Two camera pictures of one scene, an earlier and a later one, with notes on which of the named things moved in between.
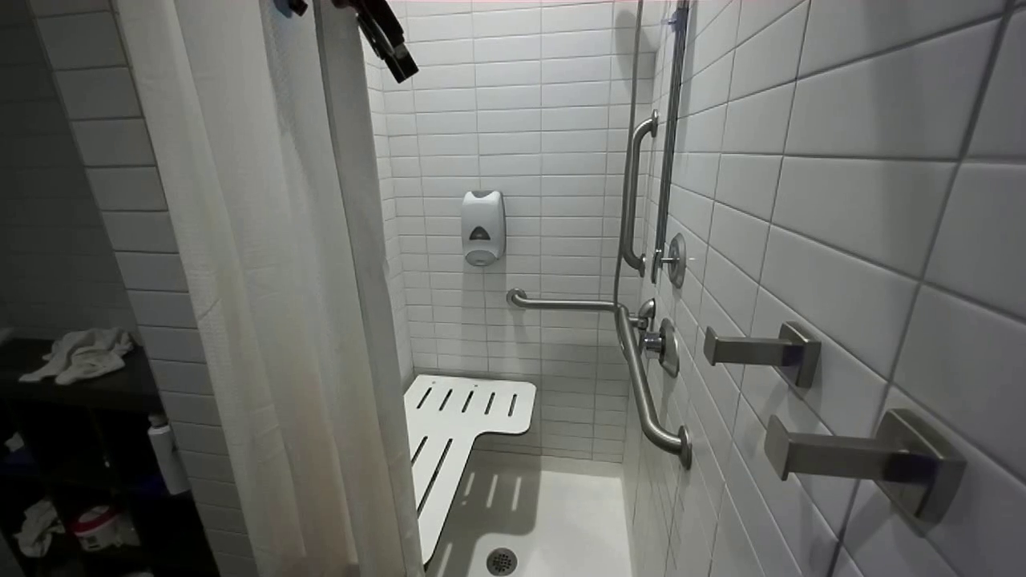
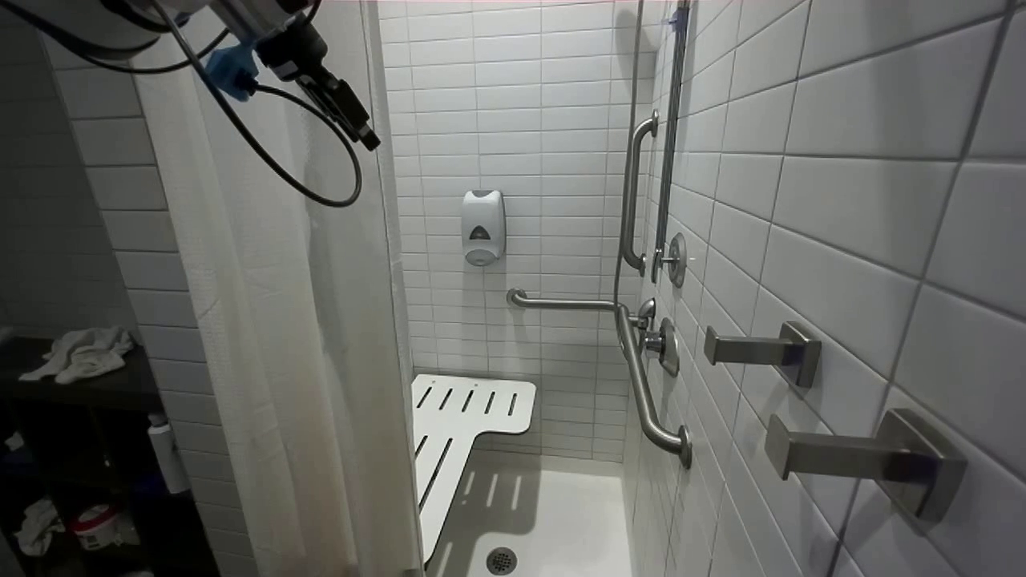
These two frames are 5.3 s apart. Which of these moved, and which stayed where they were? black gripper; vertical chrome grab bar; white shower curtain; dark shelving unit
Moved: black gripper
Stayed: white shower curtain; vertical chrome grab bar; dark shelving unit
